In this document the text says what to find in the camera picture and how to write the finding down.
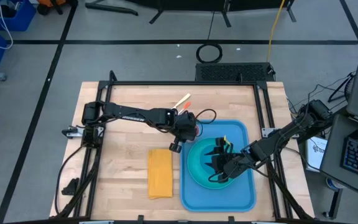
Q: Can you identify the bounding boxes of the blue plastic tray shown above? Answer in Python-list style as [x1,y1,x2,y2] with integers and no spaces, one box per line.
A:
[180,119,257,213]

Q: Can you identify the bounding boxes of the black aluminium table frame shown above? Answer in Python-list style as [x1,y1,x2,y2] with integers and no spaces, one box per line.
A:
[53,70,316,224]

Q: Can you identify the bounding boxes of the black frame bracket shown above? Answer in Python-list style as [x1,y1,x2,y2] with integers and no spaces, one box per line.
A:
[61,177,80,196]

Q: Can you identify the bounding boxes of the black arm base cable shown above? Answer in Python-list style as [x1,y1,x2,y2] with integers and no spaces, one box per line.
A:
[54,144,88,215]

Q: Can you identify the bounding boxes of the teal green plate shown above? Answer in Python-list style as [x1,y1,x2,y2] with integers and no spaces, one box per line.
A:
[187,136,239,190]

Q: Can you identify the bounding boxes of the orange and black device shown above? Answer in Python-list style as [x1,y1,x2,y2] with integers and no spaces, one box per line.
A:
[37,0,79,16]

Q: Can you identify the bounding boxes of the orange-handled metal spoon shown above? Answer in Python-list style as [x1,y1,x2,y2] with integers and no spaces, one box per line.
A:
[178,101,193,115]

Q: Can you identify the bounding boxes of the yellow cloth napkin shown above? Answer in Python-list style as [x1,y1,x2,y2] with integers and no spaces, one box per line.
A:
[147,148,174,200]

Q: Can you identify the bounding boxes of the silver mounting plate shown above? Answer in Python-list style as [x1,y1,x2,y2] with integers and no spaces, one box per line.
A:
[261,127,300,138]
[62,126,105,138]

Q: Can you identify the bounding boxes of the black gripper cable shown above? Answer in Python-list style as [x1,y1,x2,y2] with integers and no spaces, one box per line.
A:
[208,172,231,184]
[194,108,218,138]

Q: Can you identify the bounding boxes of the black perforated computer case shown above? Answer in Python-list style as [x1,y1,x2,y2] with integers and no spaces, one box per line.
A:
[195,62,276,83]

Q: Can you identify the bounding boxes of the yellow cable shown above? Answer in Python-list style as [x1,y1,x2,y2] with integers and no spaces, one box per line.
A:
[265,0,287,63]

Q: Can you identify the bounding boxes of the coiled black cable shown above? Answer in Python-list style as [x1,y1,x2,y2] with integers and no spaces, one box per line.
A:
[195,11,224,65]

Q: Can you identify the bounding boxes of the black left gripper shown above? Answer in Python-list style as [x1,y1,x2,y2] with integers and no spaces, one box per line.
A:
[169,111,199,154]

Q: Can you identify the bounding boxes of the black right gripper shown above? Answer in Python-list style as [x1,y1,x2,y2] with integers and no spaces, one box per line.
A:
[203,136,256,180]

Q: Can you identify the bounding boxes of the cream-handled table knife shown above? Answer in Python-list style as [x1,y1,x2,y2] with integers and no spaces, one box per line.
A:
[171,92,191,110]

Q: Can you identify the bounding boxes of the black floor stand foot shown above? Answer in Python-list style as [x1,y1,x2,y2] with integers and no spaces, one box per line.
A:
[85,2,139,17]

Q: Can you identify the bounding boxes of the blue white tape roll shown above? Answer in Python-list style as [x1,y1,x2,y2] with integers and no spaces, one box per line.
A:
[325,177,345,191]

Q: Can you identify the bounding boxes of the blue plastic bowl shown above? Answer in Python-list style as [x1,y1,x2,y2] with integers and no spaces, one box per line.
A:
[196,143,229,184]

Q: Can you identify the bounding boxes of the black desk leg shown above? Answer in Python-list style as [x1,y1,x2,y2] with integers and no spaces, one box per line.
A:
[323,187,344,220]

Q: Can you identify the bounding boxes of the grey desk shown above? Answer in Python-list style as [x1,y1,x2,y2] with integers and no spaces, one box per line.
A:
[319,113,358,200]

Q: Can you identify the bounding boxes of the white printed box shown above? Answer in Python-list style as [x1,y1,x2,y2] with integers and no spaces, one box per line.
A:
[305,135,329,173]

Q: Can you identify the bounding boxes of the black partition screen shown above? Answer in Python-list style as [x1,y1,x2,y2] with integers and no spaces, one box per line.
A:
[126,0,298,29]

